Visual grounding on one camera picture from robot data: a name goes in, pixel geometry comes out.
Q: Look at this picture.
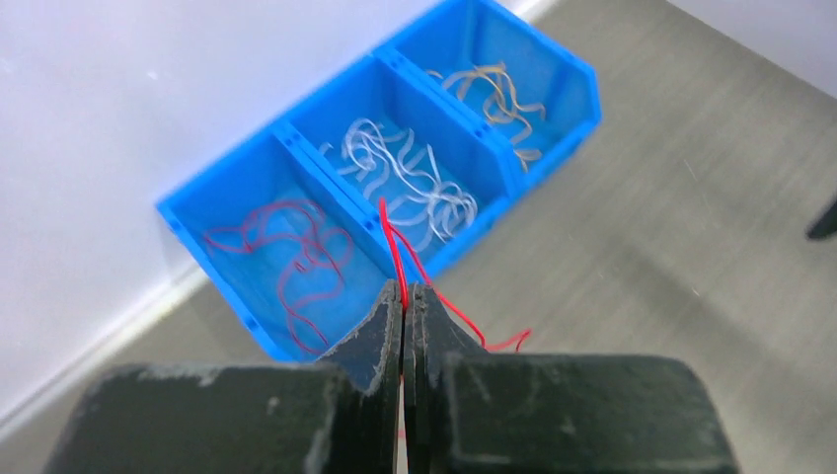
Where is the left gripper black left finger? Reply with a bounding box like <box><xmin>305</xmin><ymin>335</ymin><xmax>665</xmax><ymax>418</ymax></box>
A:
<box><xmin>44</xmin><ymin>281</ymin><xmax>403</xmax><ymax>473</ymax></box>

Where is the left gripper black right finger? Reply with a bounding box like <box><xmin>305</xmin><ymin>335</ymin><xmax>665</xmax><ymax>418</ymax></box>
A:
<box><xmin>404</xmin><ymin>283</ymin><xmax>739</xmax><ymax>473</ymax></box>

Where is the white thin cable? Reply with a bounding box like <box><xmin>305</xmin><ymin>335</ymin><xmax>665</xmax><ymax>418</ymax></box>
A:
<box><xmin>317</xmin><ymin>118</ymin><xmax>480</xmax><ymax>253</ymax></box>
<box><xmin>327</xmin><ymin>123</ymin><xmax>480</xmax><ymax>253</ymax></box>

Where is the blue three-compartment plastic bin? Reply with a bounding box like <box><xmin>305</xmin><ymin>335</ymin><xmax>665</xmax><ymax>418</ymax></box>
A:
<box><xmin>157</xmin><ymin>1</ymin><xmax>601</xmax><ymax>362</ymax></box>

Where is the black triangular stand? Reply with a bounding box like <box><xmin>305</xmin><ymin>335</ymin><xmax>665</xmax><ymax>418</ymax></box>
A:
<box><xmin>805</xmin><ymin>197</ymin><xmax>837</xmax><ymax>241</ymax></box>

